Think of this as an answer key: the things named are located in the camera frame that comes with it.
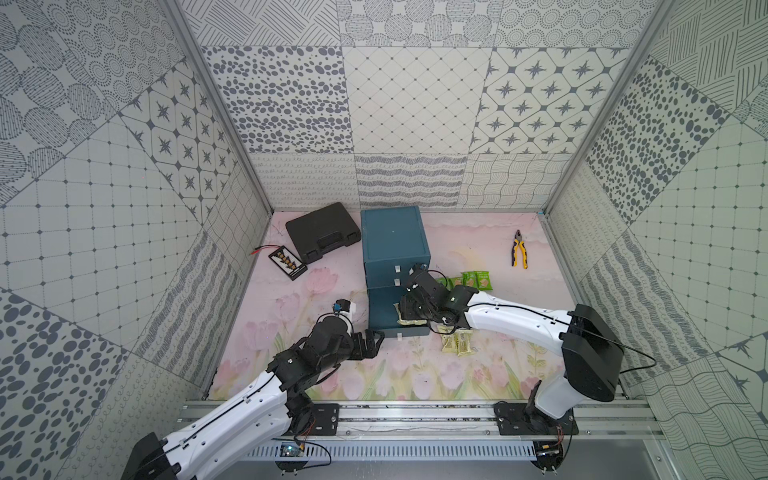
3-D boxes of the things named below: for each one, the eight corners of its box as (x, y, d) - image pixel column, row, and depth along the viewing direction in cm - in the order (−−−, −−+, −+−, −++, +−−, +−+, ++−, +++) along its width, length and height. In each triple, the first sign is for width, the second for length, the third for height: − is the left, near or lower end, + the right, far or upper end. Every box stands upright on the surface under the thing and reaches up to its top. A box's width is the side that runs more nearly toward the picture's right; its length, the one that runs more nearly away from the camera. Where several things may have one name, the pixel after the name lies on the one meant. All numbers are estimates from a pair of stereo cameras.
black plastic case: (305, 267, 104) (303, 260, 101) (285, 230, 115) (282, 222, 112) (363, 239, 112) (362, 232, 109) (339, 207, 123) (337, 200, 120)
